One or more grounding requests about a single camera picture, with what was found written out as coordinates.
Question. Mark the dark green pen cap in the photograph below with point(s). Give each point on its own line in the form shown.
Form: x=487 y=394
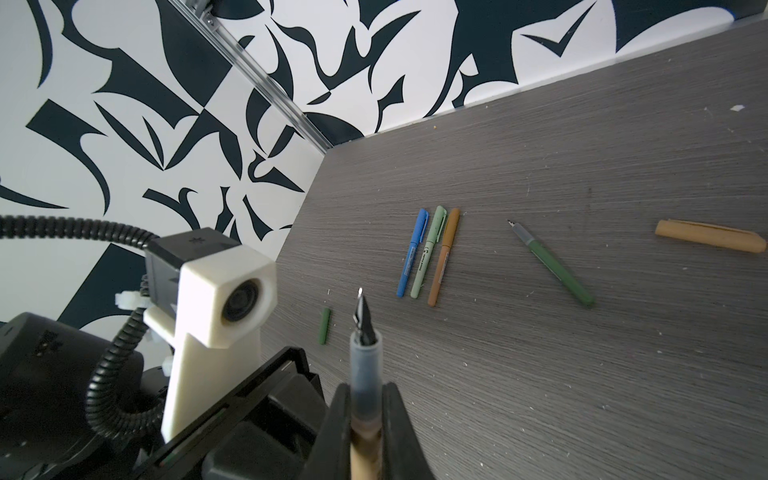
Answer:
x=324 y=326

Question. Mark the tan pen cap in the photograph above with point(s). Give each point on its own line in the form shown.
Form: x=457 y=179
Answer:
x=712 y=235

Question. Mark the brown pen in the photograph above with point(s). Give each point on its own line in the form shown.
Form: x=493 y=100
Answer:
x=449 y=233

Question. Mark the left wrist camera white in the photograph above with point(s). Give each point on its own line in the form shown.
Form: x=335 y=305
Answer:
x=210 y=295

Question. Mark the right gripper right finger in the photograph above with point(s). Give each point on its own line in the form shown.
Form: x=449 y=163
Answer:
x=402 y=454

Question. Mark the dark green pen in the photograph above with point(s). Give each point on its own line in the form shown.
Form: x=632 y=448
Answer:
x=550 y=261

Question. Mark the blue pen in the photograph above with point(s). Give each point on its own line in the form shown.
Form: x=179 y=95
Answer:
x=415 y=240

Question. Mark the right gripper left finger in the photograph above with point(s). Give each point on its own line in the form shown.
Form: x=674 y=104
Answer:
x=330 y=454

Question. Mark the tan pen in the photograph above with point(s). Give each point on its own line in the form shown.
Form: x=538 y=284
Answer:
x=366 y=383

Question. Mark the light green pen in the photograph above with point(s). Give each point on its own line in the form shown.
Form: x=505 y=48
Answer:
x=431 y=230

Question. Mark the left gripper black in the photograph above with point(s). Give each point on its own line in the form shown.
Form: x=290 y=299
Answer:
x=230 y=415

